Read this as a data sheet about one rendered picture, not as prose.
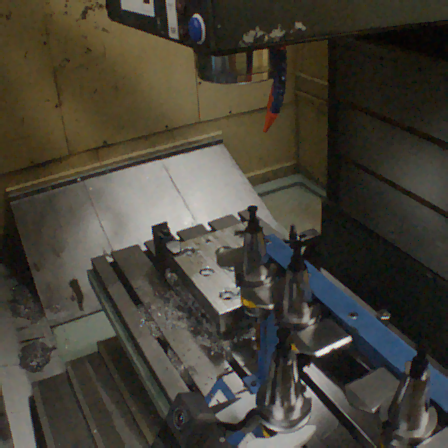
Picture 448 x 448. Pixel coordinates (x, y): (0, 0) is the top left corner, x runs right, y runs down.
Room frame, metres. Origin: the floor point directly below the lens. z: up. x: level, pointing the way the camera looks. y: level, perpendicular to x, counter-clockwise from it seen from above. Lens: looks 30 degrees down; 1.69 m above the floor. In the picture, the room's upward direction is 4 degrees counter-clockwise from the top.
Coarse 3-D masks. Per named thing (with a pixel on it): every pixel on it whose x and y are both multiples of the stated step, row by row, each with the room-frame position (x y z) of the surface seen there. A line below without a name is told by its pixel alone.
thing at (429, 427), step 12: (384, 408) 0.37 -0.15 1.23; (432, 408) 0.36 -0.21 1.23; (384, 420) 0.35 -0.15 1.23; (432, 420) 0.34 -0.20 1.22; (384, 432) 0.35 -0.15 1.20; (396, 432) 0.33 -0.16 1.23; (408, 432) 0.33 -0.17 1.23; (420, 432) 0.33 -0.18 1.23; (432, 432) 0.33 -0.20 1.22; (396, 444) 0.33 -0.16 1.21; (408, 444) 0.33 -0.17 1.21
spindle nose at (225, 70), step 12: (204, 60) 0.94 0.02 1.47; (216, 60) 0.92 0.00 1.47; (228, 60) 0.91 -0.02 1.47; (240, 60) 0.91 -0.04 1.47; (252, 60) 0.92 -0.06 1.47; (264, 60) 0.93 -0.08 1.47; (204, 72) 0.94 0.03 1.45; (216, 72) 0.92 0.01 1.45; (228, 72) 0.91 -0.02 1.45; (240, 72) 0.91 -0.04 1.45; (252, 72) 0.92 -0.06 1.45; (264, 72) 0.93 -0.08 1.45; (228, 84) 0.92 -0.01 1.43; (240, 84) 0.92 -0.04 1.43
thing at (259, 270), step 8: (248, 232) 0.64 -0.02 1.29; (256, 232) 0.64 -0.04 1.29; (248, 240) 0.64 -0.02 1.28; (256, 240) 0.64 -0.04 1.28; (264, 240) 0.65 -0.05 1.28; (248, 248) 0.64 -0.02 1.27; (256, 248) 0.64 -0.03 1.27; (264, 248) 0.64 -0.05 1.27; (248, 256) 0.64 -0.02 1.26; (256, 256) 0.63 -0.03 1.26; (264, 256) 0.64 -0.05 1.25; (240, 264) 0.65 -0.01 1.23; (248, 264) 0.64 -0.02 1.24; (256, 264) 0.63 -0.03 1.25; (264, 264) 0.64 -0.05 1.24; (248, 272) 0.63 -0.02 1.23; (256, 272) 0.63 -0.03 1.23; (264, 272) 0.63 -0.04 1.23
